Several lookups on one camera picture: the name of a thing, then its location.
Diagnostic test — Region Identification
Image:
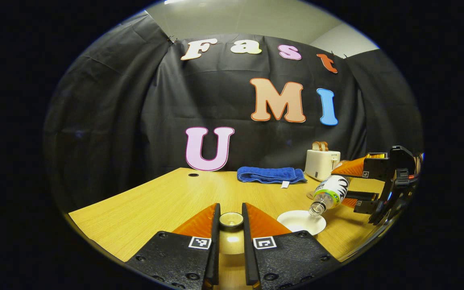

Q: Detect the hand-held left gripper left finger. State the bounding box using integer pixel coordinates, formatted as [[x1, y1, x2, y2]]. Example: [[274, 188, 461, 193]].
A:
[[124, 203, 221, 290]]

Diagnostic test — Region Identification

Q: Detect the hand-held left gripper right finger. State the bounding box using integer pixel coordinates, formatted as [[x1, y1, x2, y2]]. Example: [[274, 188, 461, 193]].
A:
[[242, 203, 341, 290]]

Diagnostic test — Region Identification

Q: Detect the clear water bottle white label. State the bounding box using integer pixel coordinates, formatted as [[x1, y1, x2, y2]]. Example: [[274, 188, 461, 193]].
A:
[[309, 174, 351, 217]]

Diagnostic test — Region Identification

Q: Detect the beige ceramic teacup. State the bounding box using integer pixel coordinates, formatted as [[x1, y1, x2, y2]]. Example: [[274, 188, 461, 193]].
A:
[[277, 210, 327, 236]]

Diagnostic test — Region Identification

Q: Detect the beige ceramic teacup lid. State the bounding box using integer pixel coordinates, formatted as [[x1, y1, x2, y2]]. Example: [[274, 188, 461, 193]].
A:
[[218, 212, 245, 255]]

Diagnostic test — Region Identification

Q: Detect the cream toaster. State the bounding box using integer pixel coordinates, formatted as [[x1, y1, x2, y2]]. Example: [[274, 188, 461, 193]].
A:
[[304, 149, 341, 182]]

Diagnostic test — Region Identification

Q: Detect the folded blue towel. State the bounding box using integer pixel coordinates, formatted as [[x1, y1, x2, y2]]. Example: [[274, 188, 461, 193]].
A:
[[237, 166, 308, 189]]

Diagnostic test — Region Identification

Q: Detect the black backdrop cloth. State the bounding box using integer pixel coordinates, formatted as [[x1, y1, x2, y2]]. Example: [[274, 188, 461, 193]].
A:
[[43, 14, 424, 214]]

